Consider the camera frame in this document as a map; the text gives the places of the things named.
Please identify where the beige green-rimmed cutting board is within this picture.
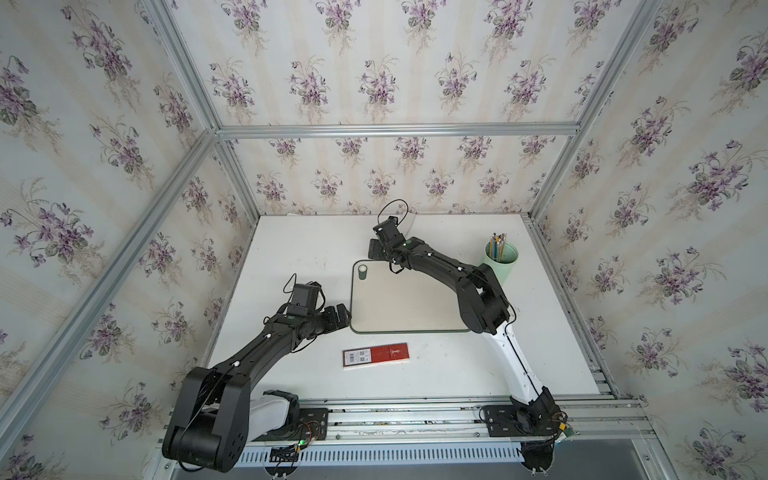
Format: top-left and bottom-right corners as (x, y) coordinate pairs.
(350, 260), (468, 334)

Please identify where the mint green pencil cup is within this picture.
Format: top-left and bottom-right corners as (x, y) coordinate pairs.
(483, 241), (519, 284)

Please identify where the white speckled cleaver knife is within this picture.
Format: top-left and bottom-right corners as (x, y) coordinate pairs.
(399, 215), (417, 238)

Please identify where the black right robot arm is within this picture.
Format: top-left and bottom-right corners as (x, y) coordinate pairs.
(368, 216), (567, 435)

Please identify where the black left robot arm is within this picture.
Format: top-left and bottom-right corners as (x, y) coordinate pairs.
(162, 304), (351, 473)

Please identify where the red flat box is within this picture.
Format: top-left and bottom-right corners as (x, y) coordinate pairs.
(342, 343), (410, 369)

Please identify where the coloured pencils bundle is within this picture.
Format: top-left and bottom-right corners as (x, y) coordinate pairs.
(487, 233), (506, 262)

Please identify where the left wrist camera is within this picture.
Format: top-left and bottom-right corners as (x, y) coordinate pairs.
(286, 281), (322, 317)

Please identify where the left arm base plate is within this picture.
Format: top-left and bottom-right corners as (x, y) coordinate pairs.
(254, 408), (329, 442)

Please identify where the aluminium mounting rail frame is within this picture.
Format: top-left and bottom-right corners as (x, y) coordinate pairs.
(149, 373), (677, 479)

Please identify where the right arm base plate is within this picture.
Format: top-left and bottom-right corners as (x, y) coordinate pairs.
(480, 405), (568, 438)

